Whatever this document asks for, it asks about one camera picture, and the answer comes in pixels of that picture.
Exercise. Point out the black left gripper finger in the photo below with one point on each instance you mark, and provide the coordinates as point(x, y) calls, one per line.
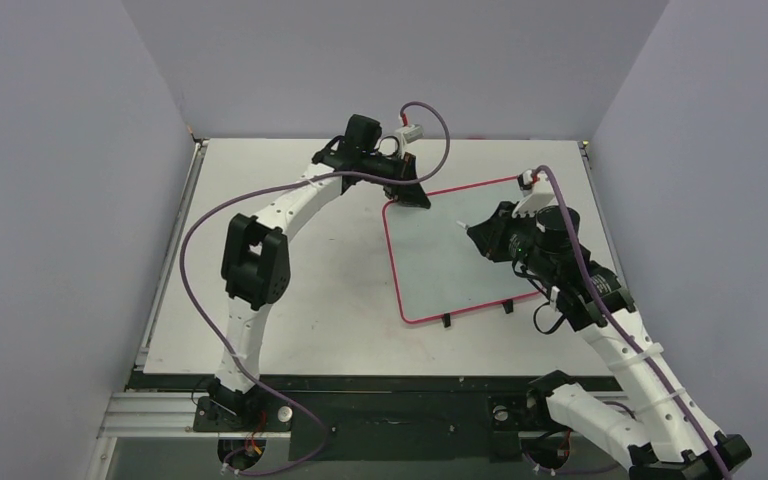
point(401, 194)
point(421, 197)

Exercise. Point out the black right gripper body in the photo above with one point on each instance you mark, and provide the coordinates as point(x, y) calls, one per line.
point(499, 233)

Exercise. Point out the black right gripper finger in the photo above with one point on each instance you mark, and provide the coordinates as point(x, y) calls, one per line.
point(498, 219)
point(483, 239)

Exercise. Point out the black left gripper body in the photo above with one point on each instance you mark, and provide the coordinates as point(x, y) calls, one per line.
point(396, 167)

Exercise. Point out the pink framed whiteboard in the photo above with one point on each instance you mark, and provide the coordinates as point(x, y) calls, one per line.
point(436, 268)

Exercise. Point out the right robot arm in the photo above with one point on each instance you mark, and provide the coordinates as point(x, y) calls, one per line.
point(667, 435)

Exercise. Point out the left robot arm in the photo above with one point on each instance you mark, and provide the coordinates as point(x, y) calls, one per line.
point(255, 264)

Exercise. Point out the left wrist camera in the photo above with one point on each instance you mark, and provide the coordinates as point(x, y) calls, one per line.
point(402, 137)

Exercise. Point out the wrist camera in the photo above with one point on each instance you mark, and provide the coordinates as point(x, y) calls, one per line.
point(402, 137)
point(537, 193)

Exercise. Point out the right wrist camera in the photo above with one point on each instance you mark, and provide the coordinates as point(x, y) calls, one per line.
point(537, 193)

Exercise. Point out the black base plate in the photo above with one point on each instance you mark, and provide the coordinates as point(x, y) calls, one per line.
point(369, 418)

